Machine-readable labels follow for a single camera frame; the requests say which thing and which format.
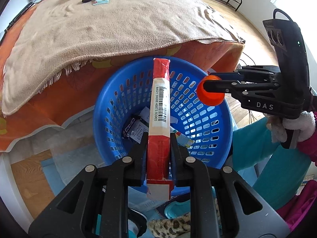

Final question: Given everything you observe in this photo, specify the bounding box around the orange bottle cap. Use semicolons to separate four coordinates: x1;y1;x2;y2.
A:
196;75;225;106

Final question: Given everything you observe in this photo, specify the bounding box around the colourful snack pouch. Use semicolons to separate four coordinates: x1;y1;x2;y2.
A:
170;127;194;148

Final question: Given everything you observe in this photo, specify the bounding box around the red rectangular box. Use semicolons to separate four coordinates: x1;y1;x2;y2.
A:
146;58;174;202

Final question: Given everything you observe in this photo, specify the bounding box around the green white milk carton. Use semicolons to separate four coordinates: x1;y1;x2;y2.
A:
121;114;149;143

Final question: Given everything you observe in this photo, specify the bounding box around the white plastic bag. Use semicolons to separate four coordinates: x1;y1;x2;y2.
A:
139;107;178;124

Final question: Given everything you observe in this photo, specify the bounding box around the white gloved right hand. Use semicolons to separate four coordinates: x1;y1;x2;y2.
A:
265;111;316;143

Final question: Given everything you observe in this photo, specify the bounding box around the blue plastic waste basket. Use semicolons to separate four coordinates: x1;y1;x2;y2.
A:
92;55;234;196

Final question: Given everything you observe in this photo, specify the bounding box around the leopard print slipper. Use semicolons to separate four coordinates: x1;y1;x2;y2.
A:
147;200;191;237

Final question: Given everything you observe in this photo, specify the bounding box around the teal trousers leg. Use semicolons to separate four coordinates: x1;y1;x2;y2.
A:
127;116;313;238

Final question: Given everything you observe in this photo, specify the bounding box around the orange patterned bed sheet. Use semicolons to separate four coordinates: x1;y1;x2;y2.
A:
1;5;244;152

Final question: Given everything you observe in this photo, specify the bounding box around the beige fleece blanket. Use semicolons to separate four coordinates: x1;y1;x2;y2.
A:
1;0;243;115

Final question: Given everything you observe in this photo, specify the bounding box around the black tripod pole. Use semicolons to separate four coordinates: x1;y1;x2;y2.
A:
4;0;34;34

